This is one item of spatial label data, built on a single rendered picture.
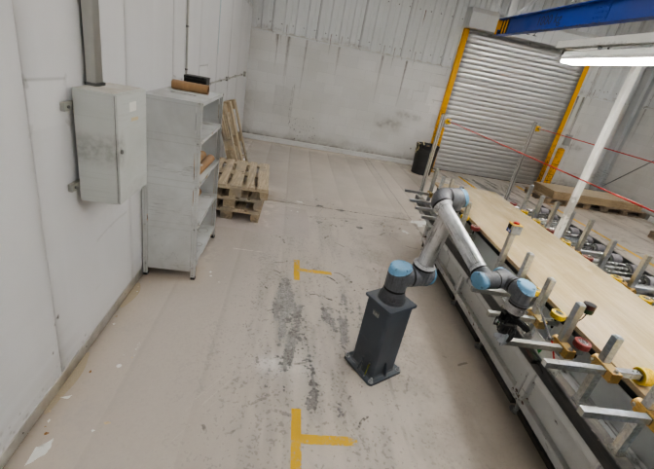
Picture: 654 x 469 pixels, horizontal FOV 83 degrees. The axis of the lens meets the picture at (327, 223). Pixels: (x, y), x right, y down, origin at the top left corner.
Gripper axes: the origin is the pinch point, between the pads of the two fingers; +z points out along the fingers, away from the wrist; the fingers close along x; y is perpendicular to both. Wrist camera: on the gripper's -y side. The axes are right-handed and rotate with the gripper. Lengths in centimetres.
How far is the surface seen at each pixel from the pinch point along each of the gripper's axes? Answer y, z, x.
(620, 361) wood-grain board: -54, -9, 11
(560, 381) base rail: -33.1, 11.6, 8.4
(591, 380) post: -32.4, -3.9, 22.2
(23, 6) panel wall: 239, -107, -21
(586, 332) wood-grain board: -51, -9, -10
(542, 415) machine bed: -59, 60, -14
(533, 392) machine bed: -59, 55, -28
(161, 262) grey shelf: 224, 75, -136
